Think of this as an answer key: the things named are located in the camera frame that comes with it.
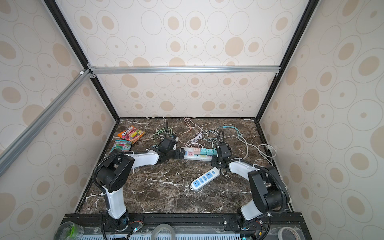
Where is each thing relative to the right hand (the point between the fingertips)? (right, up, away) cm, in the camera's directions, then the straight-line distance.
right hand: (216, 159), depth 95 cm
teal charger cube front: (-8, +5, -3) cm, 10 cm away
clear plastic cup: (-69, -26, -29) cm, 80 cm away
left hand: (-21, +7, +2) cm, 22 cm away
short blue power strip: (-8, -9, -10) cm, 16 cm away
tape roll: (+27, -28, -25) cm, 47 cm away
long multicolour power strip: (-17, +3, +2) cm, 17 cm away
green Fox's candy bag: (-62, +9, +5) cm, 63 cm away
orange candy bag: (-59, +16, +11) cm, 62 cm away
